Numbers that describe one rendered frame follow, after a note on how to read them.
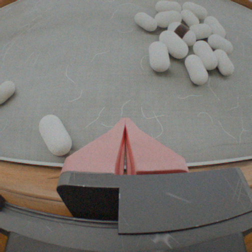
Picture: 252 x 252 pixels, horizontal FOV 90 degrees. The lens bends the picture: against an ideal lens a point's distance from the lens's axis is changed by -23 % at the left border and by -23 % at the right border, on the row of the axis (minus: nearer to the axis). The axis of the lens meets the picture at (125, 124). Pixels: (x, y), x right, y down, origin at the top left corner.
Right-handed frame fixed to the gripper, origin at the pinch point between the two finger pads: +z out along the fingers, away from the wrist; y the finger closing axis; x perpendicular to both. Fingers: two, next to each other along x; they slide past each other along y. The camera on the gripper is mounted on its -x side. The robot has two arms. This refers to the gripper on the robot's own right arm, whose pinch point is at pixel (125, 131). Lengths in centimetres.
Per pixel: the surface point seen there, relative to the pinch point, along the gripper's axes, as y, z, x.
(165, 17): -4.5, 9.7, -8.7
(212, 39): -10.2, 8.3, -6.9
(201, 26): -9.0, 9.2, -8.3
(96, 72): 2.8, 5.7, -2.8
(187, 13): -7.8, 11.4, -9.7
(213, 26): -11.1, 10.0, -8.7
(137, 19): -1.4, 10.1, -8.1
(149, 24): -2.6, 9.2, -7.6
